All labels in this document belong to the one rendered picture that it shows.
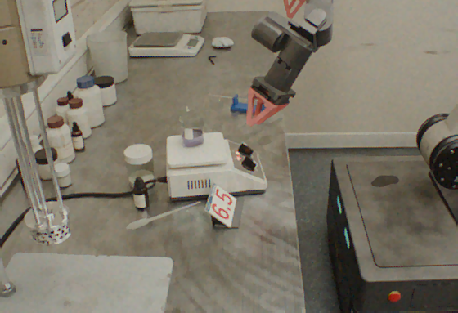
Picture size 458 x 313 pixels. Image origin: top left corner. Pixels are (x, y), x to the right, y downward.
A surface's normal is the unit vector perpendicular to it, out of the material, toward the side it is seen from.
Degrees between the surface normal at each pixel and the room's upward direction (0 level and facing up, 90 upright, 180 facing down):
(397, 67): 90
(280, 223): 0
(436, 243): 0
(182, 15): 94
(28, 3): 90
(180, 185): 90
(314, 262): 0
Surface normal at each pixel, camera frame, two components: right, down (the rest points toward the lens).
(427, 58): -0.04, 0.48
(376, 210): -0.04, -0.88
